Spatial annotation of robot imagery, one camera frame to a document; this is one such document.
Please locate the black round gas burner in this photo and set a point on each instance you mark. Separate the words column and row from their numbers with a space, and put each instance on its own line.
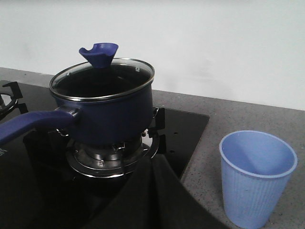
column 114, row 160

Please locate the black pot support grate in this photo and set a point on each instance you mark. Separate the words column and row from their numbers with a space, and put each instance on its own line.
column 48, row 147

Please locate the dark blue saucepan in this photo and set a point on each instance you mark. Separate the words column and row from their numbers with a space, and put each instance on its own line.
column 92, row 123

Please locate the light blue ribbed cup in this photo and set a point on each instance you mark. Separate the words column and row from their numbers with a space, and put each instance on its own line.
column 255, row 168

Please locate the black glass gas stove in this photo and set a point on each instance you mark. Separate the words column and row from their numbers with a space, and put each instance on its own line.
column 33, row 197

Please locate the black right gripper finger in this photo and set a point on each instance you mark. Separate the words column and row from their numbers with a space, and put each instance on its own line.
column 154, row 198

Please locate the glass lid with blue knob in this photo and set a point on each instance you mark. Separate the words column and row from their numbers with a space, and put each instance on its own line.
column 102, row 76

